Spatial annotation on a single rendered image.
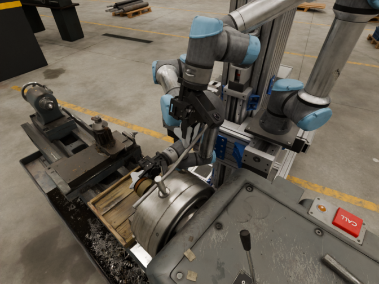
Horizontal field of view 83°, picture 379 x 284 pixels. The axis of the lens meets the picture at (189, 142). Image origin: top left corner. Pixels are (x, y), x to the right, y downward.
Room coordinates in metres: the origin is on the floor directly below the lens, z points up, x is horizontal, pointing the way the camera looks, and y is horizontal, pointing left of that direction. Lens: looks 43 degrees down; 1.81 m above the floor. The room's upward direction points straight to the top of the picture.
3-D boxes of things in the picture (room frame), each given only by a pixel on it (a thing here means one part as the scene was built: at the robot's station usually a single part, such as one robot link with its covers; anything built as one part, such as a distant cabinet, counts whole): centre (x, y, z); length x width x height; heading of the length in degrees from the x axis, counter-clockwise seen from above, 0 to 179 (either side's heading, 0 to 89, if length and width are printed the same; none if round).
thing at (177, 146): (0.75, 0.04, 1.08); 0.11 x 0.08 x 0.09; 137
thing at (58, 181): (0.85, 0.55, 0.90); 0.47 x 0.30 x 0.06; 139
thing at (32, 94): (1.20, 0.96, 1.01); 0.30 x 0.20 x 0.29; 49
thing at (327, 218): (0.29, -0.41, 1.23); 0.13 x 0.08 x 0.05; 49
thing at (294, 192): (0.38, -0.30, 1.24); 0.09 x 0.08 x 0.03; 49
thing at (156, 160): (0.64, 0.16, 1.08); 0.12 x 0.09 x 0.08; 137
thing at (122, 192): (0.59, 0.26, 0.89); 0.36 x 0.30 x 0.04; 139
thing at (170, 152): (0.69, 0.10, 1.08); 0.08 x 0.05 x 0.08; 47
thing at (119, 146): (0.86, 0.45, 0.99); 0.20 x 0.10 x 0.05; 49
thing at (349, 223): (0.28, -0.43, 1.26); 0.06 x 0.06 x 0.02; 49
